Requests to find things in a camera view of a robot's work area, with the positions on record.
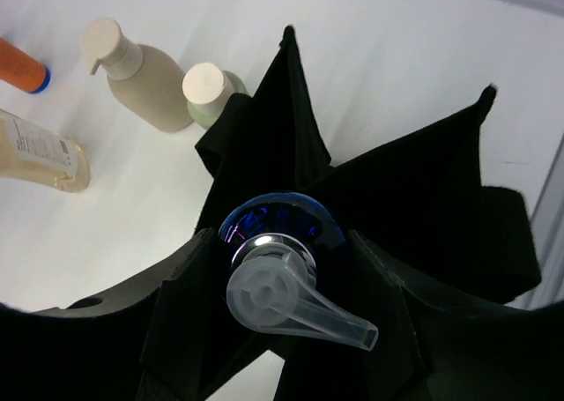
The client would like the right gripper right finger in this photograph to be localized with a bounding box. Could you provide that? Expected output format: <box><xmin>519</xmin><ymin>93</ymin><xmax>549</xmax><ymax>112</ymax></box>
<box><xmin>275</xmin><ymin>232</ymin><xmax>563</xmax><ymax>400</ymax></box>

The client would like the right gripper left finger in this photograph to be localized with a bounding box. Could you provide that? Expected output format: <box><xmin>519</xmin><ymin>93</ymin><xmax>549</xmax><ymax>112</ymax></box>
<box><xmin>1</xmin><ymin>230</ymin><xmax>229</xmax><ymax>400</ymax></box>

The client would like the black canvas bag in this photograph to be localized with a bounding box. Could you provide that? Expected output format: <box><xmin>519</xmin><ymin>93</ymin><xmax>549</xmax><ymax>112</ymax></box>
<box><xmin>136</xmin><ymin>25</ymin><xmax>542</xmax><ymax>401</ymax></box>

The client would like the blue orange pump bottle front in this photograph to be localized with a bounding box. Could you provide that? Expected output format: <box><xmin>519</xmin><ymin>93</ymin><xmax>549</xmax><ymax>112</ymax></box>
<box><xmin>219</xmin><ymin>192</ymin><xmax>379</xmax><ymax>351</ymax></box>

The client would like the blue orange pump bottle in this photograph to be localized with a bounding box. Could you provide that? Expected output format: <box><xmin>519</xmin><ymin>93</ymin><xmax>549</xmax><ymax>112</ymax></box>
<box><xmin>219</xmin><ymin>192</ymin><xmax>379</xmax><ymax>351</ymax></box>
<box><xmin>0</xmin><ymin>38</ymin><xmax>50</xmax><ymax>93</ymax></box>

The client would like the clear yellow soap bottle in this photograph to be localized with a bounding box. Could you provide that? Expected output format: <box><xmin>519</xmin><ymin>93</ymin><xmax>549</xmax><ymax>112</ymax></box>
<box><xmin>1</xmin><ymin>110</ymin><xmax>90</xmax><ymax>193</ymax></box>

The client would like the beige pump bottle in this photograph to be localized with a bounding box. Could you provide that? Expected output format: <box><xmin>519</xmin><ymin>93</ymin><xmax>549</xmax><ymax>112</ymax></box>
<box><xmin>79</xmin><ymin>18</ymin><xmax>193</xmax><ymax>133</ymax></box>

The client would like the green bottle white cap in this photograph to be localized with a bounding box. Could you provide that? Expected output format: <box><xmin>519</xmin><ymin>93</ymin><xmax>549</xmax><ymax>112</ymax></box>
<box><xmin>182</xmin><ymin>62</ymin><xmax>248</xmax><ymax>130</ymax></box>

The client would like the blue orange pump bottle back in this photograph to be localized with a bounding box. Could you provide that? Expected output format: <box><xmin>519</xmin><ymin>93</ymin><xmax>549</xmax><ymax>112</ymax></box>
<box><xmin>0</xmin><ymin>38</ymin><xmax>50</xmax><ymax>93</ymax></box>

